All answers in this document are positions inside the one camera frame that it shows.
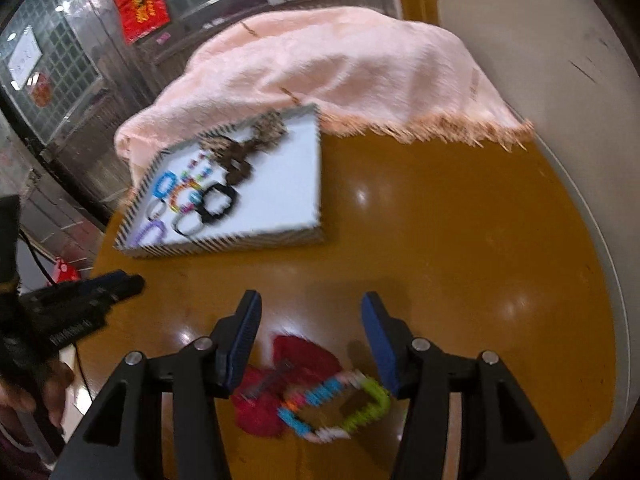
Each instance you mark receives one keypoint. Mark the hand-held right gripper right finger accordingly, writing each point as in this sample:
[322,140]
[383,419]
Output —
[382,345]

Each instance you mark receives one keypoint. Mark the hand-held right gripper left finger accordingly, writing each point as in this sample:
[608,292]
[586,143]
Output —
[245,340]

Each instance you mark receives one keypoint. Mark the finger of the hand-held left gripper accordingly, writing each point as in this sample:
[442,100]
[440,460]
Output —
[107,280]
[131,286]

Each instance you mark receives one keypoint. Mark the red scrunchie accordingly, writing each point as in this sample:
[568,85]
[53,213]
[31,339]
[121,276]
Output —
[260,410]

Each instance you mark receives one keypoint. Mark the striped cardboard tray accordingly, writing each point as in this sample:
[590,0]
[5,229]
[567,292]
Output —
[280,195]

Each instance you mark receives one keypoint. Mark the dark brown scrunchie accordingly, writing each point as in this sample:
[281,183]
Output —
[237,170]

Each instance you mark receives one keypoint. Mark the brown spotted scrunchie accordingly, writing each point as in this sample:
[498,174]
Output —
[270,130]

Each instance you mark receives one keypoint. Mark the person's left hand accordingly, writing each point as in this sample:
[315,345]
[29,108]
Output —
[57,382]

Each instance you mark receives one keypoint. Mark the red bag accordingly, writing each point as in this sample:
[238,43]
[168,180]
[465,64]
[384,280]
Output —
[67,271]

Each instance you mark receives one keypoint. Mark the red round door sticker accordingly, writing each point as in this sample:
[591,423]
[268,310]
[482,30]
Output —
[41,89]

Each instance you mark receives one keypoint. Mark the white paper notice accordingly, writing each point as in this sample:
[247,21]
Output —
[25,55]

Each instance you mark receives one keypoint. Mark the pink fringed scarf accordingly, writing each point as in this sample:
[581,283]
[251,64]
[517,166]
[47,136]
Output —
[350,70]

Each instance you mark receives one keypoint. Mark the large red banner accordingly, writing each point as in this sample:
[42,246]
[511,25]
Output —
[140,0]

